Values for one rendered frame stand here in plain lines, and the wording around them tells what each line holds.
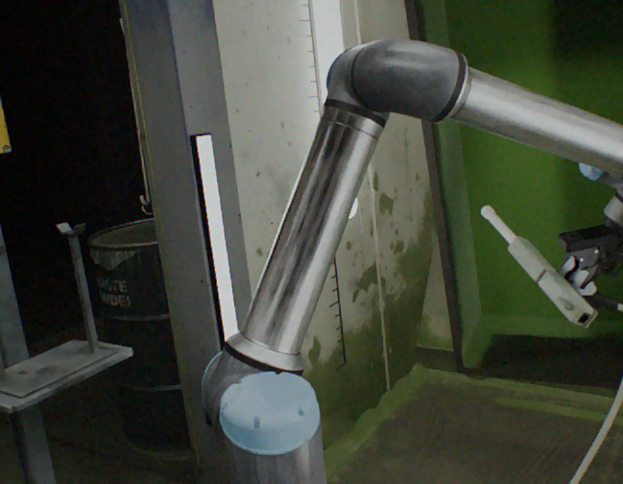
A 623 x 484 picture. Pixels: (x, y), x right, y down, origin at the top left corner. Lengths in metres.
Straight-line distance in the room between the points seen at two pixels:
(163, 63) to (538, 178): 1.16
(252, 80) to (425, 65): 1.06
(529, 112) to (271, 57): 1.15
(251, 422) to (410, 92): 0.54
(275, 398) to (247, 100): 1.17
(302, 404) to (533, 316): 1.47
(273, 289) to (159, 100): 0.86
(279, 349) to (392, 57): 0.51
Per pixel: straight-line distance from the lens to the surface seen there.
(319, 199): 1.09
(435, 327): 3.06
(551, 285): 1.57
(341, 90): 1.12
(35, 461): 1.84
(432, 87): 1.01
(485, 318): 2.36
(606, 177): 1.43
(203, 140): 1.79
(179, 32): 1.81
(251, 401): 1.00
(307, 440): 0.99
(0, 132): 1.62
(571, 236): 1.52
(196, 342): 1.95
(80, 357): 1.65
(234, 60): 1.96
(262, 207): 2.01
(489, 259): 2.26
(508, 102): 1.09
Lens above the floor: 1.34
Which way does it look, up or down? 13 degrees down
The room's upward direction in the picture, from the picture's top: 6 degrees counter-clockwise
